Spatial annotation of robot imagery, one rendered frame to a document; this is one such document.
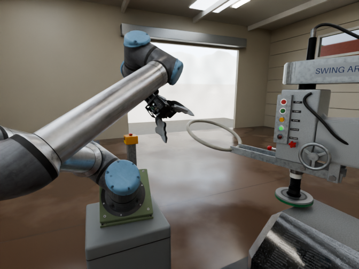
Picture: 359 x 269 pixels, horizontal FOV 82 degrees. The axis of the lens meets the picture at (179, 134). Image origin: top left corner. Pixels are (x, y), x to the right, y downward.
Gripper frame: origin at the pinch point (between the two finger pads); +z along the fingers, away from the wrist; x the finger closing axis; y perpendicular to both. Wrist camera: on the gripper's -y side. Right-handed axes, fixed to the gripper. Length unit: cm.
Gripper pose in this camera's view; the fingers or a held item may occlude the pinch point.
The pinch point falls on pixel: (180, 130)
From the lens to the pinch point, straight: 76.9
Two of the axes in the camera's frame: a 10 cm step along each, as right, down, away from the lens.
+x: 6.9, -6.7, -2.7
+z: 5.7, 7.4, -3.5
